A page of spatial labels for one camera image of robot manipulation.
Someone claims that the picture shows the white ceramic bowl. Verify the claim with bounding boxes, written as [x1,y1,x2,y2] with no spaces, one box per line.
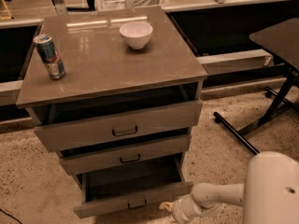
[120,21,153,49]

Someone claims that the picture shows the grey top drawer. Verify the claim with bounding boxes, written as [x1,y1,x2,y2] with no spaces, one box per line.
[34,100,203,151]

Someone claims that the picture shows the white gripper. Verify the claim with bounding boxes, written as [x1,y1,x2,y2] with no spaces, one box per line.
[159,194,224,224]

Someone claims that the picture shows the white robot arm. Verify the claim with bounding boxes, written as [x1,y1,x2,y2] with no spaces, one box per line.
[160,151,299,224]

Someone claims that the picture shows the grey bottom drawer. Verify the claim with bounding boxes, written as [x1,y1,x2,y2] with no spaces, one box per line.
[74,155,193,218]

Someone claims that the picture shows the blue silver drink can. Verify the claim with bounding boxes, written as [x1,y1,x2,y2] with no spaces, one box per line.
[33,34,65,79]

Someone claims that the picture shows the grey drawer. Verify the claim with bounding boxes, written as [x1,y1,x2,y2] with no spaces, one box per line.
[34,100,203,151]
[74,155,193,218]
[59,133,191,175]

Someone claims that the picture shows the grey drawer cabinet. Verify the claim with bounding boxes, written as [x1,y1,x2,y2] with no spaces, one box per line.
[16,6,208,185]

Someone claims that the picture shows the black floor cable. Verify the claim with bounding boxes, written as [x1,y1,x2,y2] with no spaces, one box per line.
[0,207,23,224]

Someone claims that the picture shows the yellow frame object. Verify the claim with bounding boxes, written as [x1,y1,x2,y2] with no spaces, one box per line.
[0,0,12,21]

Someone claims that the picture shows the white wire basket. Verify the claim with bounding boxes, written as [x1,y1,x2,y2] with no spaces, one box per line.
[95,0,168,11]

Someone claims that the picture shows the grey middle drawer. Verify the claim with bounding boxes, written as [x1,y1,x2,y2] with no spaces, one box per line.
[59,133,191,175]

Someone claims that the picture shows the black rolling side table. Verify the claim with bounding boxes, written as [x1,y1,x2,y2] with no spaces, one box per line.
[213,17,299,156]

